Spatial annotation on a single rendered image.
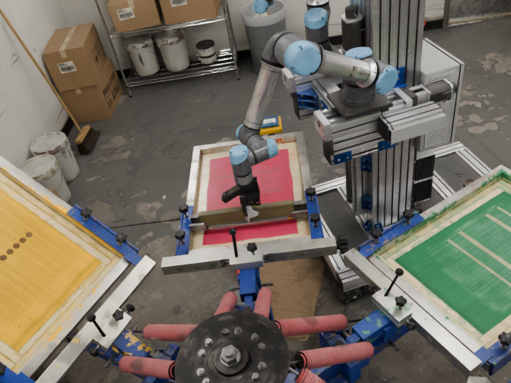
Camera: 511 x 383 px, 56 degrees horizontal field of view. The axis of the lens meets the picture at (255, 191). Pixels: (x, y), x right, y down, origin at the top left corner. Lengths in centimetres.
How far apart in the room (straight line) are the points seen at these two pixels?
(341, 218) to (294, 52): 162
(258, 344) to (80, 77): 405
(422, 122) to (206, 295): 170
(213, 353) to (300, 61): 100
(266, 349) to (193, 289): 192
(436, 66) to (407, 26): 28
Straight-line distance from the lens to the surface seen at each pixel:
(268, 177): 231
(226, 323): 136
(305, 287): 301
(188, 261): 190
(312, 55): 174
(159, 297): 322
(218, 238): 207
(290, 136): 250
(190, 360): 132
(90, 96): 513
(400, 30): 235
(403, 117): 224
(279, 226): 206
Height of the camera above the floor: 241
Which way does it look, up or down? 40 degrees down
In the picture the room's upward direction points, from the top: 12 degrees counter-clockwise
